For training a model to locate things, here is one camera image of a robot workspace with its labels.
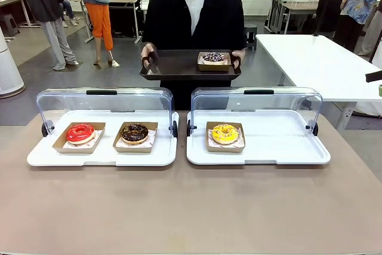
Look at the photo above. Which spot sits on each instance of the grey background workbench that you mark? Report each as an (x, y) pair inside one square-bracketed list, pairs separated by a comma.
[(298, 5)]

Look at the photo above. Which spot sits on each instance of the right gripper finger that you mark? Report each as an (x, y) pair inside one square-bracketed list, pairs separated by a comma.
[(380, 90), (373, 76)]

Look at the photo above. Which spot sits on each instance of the person's right hand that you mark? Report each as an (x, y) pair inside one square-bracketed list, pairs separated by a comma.
[(148, 48)]

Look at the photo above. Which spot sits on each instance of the clear plastic tray lid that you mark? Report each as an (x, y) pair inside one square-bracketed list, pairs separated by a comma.
[(104, 101), (253, 102)]

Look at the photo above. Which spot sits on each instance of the person in orange trousers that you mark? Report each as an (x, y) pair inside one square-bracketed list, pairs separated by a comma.
[(98, 19)]

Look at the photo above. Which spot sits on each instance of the large white table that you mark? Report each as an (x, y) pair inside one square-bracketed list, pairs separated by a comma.
[(313, 64)]

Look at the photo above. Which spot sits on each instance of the person in dark clothes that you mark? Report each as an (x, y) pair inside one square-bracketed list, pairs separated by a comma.
[(331, 4)]

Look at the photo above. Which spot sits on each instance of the chocolate sprinkle donut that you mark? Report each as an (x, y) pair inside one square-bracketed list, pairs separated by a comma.
[(126, 135)]

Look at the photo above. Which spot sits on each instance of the grey plastic stool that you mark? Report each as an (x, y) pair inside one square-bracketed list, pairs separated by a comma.
[(9, 20)]

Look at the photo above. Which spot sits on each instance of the colourful sprinkle donut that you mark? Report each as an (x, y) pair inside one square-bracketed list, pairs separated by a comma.
[(213, 57)]

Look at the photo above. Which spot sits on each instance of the red glazed donut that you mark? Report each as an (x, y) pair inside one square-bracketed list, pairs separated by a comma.
[(71, 135), (74, 150)]

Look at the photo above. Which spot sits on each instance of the seated person in jeans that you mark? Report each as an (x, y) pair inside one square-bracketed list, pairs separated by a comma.
[(68, 8)]

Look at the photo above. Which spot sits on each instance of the printed white paper liner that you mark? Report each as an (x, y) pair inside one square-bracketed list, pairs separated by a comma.
[(206, 63), (209, 143), (97, 140), (151, 135)]

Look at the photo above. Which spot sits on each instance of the black stool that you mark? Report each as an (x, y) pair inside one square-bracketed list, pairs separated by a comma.
[(250, 31)]

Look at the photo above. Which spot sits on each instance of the chocolate donut in box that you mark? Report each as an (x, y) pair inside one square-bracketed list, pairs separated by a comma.
[(134, 150)]

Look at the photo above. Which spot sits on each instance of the white air purifier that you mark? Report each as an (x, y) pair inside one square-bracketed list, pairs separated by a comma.
[(9, 73)]

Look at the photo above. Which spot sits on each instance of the yellow glazed donut in box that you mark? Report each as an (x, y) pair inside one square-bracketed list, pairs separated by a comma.
[(224, 150)]

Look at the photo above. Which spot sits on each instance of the person's left hand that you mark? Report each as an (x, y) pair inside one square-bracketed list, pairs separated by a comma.
[(240, 55)]

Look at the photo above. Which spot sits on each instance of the person in black shirt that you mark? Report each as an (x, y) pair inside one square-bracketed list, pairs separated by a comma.
[(167, 13)]

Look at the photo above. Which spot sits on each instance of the black lid hinge knob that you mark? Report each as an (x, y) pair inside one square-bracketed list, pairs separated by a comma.
[(314, 129), (175, 129), (45, 129), (189, 128)]

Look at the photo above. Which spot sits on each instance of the white display tray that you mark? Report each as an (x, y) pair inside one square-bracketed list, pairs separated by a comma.
[(59, 117), (283, 135)]

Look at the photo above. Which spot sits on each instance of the dark brown serving tray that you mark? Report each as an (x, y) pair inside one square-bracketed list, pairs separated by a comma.
[(179, 64)]

